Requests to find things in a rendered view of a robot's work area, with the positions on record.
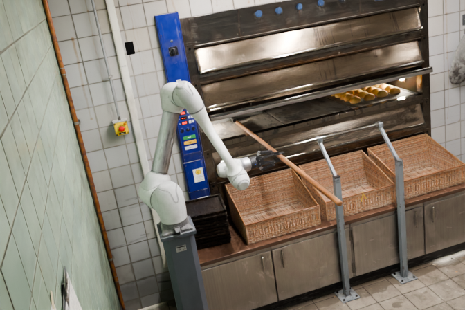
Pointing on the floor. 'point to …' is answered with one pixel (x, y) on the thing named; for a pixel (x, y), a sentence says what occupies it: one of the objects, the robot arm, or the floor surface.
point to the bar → (345, 295)
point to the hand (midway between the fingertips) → (279, 156)
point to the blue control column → (169, 24)
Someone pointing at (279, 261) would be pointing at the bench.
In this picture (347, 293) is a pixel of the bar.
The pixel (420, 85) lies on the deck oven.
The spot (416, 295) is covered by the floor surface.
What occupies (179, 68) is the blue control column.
